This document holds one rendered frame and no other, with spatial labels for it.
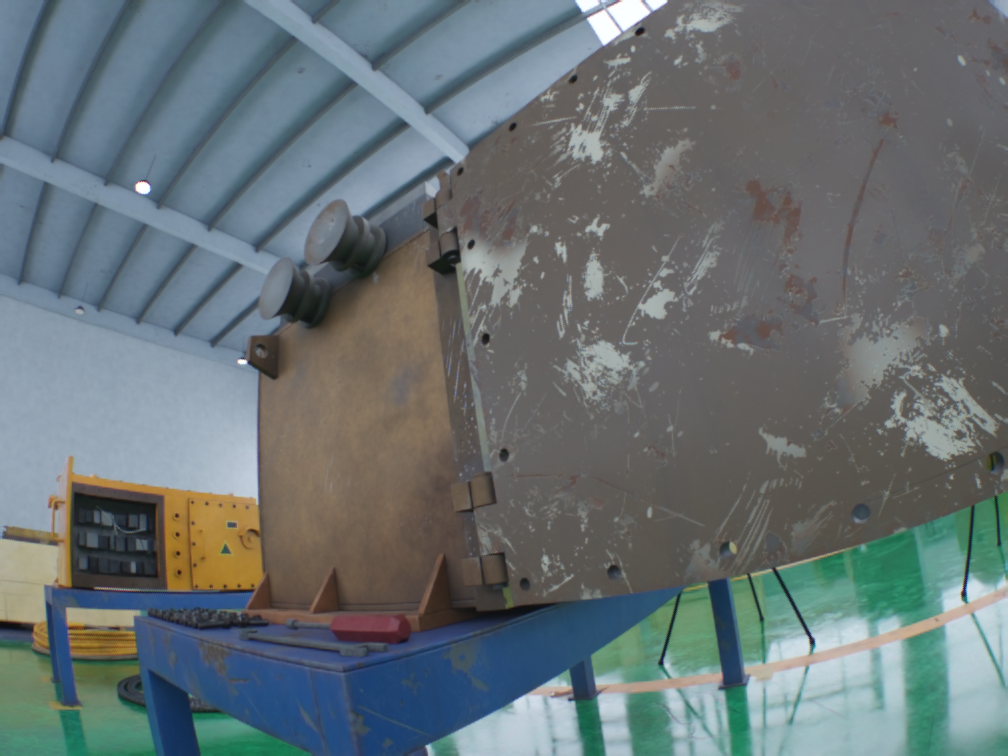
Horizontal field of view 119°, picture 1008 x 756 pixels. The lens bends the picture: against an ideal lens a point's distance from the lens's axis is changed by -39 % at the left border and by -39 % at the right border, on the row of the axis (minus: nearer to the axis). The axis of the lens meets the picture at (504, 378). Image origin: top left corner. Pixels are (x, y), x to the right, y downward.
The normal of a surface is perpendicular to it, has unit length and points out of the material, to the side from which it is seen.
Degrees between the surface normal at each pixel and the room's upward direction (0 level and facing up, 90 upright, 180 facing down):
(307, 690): 90
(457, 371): 90
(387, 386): 90
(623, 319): 90
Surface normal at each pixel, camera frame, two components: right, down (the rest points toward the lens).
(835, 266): -0.69, -0.16
